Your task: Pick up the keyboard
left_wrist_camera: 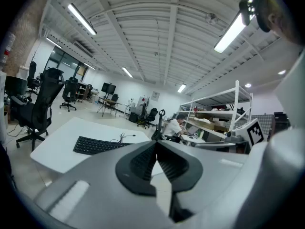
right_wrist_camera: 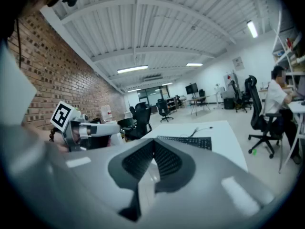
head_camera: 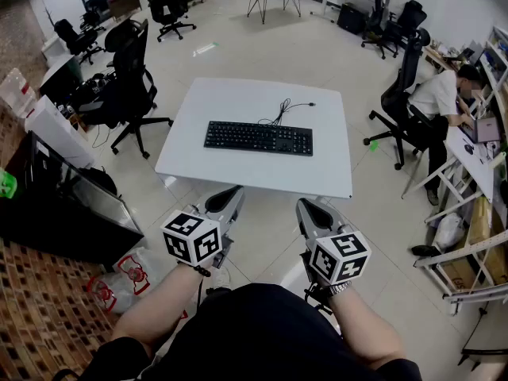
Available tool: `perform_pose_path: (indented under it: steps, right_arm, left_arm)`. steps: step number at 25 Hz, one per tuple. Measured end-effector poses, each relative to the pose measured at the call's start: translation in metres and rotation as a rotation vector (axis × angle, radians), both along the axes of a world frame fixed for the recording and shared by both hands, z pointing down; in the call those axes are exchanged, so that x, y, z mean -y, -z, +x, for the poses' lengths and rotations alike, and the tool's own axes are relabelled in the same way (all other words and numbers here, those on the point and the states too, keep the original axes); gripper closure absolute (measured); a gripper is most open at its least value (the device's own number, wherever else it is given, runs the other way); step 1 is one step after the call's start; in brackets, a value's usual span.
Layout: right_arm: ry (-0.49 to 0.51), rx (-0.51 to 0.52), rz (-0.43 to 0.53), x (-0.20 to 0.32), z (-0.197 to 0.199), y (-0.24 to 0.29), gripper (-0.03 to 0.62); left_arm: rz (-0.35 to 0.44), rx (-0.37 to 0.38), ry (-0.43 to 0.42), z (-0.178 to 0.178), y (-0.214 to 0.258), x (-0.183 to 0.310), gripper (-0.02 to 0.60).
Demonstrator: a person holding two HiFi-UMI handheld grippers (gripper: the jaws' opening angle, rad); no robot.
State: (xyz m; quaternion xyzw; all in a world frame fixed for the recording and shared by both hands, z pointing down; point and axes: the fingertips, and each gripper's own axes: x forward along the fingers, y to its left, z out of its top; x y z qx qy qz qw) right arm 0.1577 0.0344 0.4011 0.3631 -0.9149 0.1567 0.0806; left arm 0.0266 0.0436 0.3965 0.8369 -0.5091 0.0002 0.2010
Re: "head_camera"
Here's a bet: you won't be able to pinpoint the person's right forearm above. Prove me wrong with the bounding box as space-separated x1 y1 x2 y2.
327 286 406 367

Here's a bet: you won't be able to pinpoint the black electronic box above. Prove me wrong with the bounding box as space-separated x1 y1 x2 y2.
303 286 334 318

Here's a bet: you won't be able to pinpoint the black office chair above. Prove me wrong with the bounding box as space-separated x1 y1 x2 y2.
143 0 198 43
387 0 429 55
363 28 433 171
54 17 105 66
77 17 175 160
79 6 106 33

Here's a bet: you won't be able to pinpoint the grey frame office chair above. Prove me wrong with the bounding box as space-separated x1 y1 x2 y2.
360 0 400 60

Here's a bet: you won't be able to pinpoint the silver wristwatch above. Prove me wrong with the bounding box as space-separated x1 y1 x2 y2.
328 281 353 298

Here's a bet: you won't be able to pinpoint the large black monitor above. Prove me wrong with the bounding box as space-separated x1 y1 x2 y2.
0 131 144 273

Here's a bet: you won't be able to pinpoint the white cabinet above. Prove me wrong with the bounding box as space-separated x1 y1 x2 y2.
24 94 96 170

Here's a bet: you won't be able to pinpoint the black stand base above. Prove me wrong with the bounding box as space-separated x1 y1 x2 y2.
458 307 508 372

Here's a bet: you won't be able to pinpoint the dark wooden cabinet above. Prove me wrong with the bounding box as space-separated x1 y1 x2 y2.
106 0 143 21

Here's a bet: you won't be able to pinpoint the person's white shoe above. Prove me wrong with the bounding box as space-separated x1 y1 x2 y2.
213 266 232 292

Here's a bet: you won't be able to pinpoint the brown cardboard box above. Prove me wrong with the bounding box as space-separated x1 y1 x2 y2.
468 195 494 246

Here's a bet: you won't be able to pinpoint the black shoe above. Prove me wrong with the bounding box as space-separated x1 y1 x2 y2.
411 244 441 258

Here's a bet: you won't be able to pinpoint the green plastic object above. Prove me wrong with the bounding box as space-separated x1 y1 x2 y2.
0 167 19 200

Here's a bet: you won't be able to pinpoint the black backpack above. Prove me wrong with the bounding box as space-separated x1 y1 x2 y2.
79 167 119 197

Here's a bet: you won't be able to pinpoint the black computer case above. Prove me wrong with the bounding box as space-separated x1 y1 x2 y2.
337 2 368 36

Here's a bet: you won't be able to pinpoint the red printed plastic bags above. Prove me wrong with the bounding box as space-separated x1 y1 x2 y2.
87 246 179 315

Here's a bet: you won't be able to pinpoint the black keyboard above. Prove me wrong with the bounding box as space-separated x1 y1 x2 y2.
203 120 314 157

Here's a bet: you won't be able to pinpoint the person's left forearm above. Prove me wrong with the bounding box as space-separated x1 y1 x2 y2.
112 262 204 357

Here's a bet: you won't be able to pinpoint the person's black shirt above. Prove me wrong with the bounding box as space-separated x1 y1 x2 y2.
79 283 422 381

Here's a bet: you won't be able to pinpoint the white metal shelf rack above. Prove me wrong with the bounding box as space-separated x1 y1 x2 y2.
412 25 508 317

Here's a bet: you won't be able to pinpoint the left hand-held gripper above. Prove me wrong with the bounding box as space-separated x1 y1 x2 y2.
160 185 245 269

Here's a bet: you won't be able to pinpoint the clear plastic storage box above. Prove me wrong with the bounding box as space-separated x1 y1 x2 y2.
0 67 37 119

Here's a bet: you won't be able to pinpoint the white work desk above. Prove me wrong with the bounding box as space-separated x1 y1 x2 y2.
401 125 497 224

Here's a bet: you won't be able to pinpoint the white plastic bag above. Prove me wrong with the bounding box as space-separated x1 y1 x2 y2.
432 212 465 252

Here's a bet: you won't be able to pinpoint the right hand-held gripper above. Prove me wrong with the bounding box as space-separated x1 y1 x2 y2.
295 198 372 286

